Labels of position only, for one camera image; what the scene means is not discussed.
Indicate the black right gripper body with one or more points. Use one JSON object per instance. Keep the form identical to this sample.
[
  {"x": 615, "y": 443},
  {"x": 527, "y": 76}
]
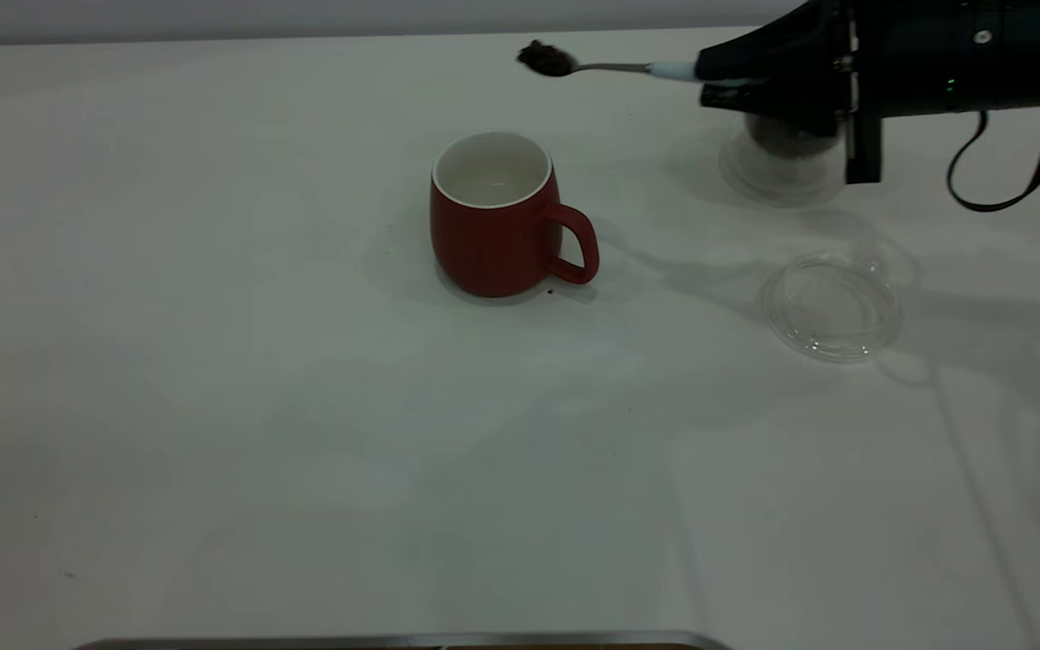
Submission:
[{"x": 935, "y": 54}]

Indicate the silver metal tray rim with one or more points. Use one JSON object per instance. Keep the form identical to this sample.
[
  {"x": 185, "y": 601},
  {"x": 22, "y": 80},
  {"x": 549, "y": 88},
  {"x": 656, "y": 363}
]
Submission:
[{"x": 394, "y": 642}]

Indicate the dark coffee beans heap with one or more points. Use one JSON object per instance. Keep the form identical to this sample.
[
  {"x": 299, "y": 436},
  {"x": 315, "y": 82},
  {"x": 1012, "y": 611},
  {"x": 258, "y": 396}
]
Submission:
[{"x": 786, "y": 140}]

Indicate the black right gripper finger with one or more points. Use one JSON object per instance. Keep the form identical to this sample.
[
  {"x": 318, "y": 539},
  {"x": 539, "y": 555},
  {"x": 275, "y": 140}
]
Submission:
[
  {"x": 800, "y": 108},
  {"x": 791, "y": 50}
]

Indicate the red ceramic mug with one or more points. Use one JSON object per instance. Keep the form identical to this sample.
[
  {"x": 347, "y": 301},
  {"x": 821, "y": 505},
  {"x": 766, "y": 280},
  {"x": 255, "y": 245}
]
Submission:
[{"x": 493, "y": 253}]

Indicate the clear glass saucer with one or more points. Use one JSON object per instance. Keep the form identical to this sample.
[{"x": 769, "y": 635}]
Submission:
[{"x": 831, "y": 307}]

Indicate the clear double-wall glass cup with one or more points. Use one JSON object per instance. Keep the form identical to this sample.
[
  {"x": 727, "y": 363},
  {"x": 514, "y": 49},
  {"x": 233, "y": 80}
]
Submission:
[{"x": 782, "y": 179}]

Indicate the small coffee bean portion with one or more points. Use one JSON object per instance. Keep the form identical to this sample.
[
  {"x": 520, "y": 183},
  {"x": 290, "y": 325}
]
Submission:
[{"x": 545, "y": 56}]

